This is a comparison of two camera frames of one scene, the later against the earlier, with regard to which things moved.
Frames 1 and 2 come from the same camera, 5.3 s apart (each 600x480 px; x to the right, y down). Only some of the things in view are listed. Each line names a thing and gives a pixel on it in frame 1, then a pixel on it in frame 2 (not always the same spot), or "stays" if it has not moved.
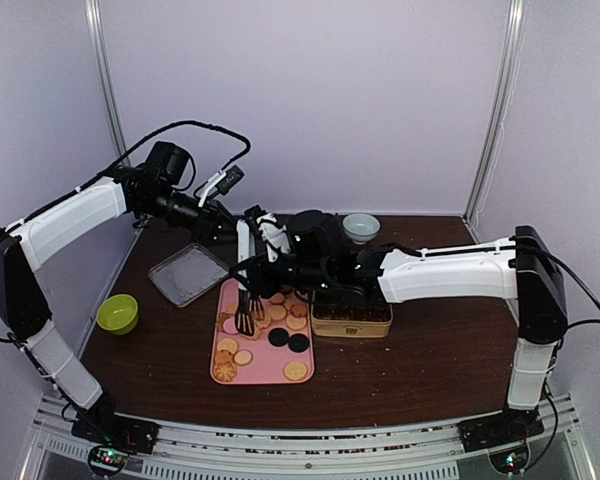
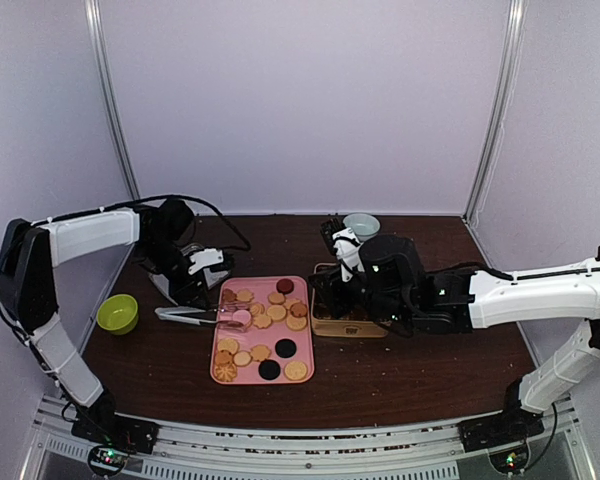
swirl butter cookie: x=225 y=371 stays
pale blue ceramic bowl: x=361 y=227 stays
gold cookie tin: x=351 y=316 stays
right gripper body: x=270 y=286 to x=343 y=307
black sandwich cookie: x=278 y=337 to x=269 y=369
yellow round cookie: x=295 y=370 stays
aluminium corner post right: x=495 y=132 stays
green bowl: x=118 y=314 stays
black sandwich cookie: x=298 y=342 to x=285 y=348
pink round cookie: x=229 y=326 to x=242 y=316
